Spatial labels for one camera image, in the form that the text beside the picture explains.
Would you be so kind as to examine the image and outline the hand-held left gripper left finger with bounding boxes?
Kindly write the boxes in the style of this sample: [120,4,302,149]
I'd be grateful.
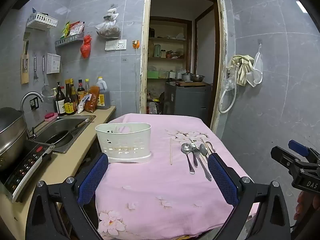
[26,152,109,240]

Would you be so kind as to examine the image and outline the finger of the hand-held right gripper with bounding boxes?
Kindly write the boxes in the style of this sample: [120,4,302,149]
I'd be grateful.
[271,146,304,178]
[288,139,320,164]

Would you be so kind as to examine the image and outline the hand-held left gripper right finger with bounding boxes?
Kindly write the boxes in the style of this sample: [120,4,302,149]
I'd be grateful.
[207,152,292,240]

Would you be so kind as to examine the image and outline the steel wire loop utensil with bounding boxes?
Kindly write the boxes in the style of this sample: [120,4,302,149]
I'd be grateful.
[205,141,216,155]

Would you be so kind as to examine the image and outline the white plastic utensil basket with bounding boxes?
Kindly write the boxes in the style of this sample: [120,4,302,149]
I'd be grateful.
[95,122,152,164]

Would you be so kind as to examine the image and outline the person's right hand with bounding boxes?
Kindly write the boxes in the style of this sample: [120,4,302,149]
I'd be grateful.
[294,191,317,222]

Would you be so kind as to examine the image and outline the beige kitchen counter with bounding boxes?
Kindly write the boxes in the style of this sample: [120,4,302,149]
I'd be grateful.
[0,106,117,240]

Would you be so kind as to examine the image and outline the steel kitchen sink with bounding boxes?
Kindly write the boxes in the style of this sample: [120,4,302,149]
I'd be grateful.
[26,115,96,154]

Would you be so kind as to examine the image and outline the pink floral tablecloth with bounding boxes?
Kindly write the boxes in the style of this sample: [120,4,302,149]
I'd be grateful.
[95,113,260,238]

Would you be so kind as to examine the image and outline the black induction cooker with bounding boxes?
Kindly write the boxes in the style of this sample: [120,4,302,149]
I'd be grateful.
[0,140,55,203]

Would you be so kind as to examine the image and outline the white blue bag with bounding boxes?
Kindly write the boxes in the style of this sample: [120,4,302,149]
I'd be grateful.
[77,94,92,114]

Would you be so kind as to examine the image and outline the dark bottle yellow label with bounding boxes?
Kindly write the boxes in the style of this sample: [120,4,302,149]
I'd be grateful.
[64,79,75,115]

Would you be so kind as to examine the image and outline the orange spice packet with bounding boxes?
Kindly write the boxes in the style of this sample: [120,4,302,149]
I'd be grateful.
[84,86,100,113]

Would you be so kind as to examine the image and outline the cooking oil jug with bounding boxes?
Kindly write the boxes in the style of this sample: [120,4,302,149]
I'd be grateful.
[96,77,111,110]

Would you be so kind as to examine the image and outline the dark pump bottle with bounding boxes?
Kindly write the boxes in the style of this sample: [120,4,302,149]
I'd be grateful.
[54,82,67,116]

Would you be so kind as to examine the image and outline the grey cabinet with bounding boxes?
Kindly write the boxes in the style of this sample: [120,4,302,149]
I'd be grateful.
[164,81,213,125]

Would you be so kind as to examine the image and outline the brown bottle yellow cap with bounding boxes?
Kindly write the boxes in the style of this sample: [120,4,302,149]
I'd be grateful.
[70,78,78,112]

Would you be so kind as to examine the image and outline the steel cooking pot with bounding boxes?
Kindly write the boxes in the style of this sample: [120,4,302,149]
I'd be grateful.
[0,120,28,172]

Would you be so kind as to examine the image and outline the dark sauce bottle red label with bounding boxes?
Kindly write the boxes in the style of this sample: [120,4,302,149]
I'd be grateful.
[77,79,85,103]

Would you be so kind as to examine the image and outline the crumpled clear plastic bag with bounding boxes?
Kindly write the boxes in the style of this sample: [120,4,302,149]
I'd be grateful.
[221,77,234,93]

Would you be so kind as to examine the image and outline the white mesh bag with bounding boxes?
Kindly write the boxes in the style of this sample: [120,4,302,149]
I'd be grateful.
[246,51,264,88]

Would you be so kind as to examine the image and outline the wooden cutting board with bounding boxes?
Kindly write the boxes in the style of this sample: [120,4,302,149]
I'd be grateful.
[172,80,209,85]

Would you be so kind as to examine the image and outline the dark pot lid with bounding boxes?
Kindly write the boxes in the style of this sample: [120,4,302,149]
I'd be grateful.
[0,107,25,133]

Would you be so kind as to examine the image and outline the chrome faucet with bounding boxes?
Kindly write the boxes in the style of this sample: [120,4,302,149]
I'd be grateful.
[20,92,44,140]

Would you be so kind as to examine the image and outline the steel mesh strainer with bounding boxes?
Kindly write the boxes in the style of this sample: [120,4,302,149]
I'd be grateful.
[40,55,50,97]

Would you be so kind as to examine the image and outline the red plastic bag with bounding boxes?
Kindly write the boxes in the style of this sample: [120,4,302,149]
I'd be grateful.
[80,34,92,58]

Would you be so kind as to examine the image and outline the clear bag dried goods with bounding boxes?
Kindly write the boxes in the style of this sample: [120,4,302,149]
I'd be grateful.
[95,19,122,39]

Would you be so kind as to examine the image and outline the red white seasoning packets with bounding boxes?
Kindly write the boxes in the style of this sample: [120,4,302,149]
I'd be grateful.
[68,21,85,37]

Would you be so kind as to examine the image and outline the green yellow snack packet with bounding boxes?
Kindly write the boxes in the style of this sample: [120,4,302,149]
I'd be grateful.
[61,21,70,39]

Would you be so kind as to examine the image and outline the wooden shelving unit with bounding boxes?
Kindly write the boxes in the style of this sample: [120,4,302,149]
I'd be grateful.
[147,16,193,80]

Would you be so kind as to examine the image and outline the small white knotted bag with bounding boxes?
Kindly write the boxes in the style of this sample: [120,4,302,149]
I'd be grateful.
[103,4,120,20]

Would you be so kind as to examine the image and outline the black pan wooden handle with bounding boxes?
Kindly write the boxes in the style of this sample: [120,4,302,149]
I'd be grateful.
[45,121,90,148]

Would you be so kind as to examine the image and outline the white hose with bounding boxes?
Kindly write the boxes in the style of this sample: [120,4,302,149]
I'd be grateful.
[218,80,237,114]

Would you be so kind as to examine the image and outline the white hanging cable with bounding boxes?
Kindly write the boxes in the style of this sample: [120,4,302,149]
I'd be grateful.
[134,49,138,110]

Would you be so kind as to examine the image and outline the wooden door frame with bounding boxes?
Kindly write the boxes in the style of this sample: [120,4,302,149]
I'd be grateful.
[139,0,229,134]

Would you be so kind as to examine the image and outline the white wall box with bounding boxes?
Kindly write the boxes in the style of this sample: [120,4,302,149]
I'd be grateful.
[46,53,62,75]

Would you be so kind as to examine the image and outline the wooden wall knife holder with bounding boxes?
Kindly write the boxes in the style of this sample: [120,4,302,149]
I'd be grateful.
[21,32,31,85]

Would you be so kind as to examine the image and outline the grey wall shelf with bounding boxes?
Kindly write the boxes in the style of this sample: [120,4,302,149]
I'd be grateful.
[55,32,84,47]

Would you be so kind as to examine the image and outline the white wall basket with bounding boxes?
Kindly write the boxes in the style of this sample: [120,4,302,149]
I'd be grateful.
[26,12,58,32]

